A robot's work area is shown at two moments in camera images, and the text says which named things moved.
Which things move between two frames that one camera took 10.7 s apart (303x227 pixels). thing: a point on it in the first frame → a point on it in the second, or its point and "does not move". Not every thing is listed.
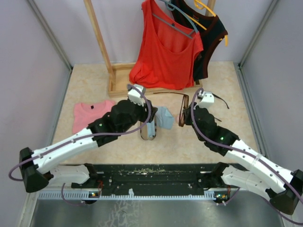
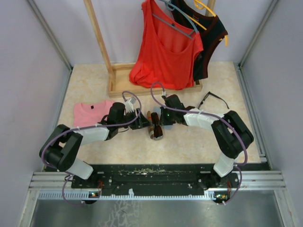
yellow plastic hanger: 200,5 does not move
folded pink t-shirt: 84,113 does not move
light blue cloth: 165,119 does not move
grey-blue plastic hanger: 171,6 does not move
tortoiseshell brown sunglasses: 184,105 → 158,132
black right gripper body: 188,117 → 167,117
